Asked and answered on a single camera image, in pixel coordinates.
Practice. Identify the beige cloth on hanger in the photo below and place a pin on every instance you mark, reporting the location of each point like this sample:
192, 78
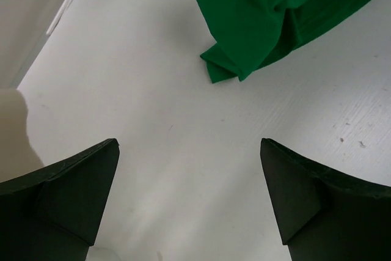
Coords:
17, 155

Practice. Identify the green t shirt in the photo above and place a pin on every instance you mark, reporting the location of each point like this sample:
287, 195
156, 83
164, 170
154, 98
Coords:
252, 34

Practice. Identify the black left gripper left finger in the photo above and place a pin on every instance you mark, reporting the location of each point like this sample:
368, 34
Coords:
54, 213

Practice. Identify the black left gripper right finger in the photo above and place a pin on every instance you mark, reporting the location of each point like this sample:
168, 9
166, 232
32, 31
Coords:
322, 213

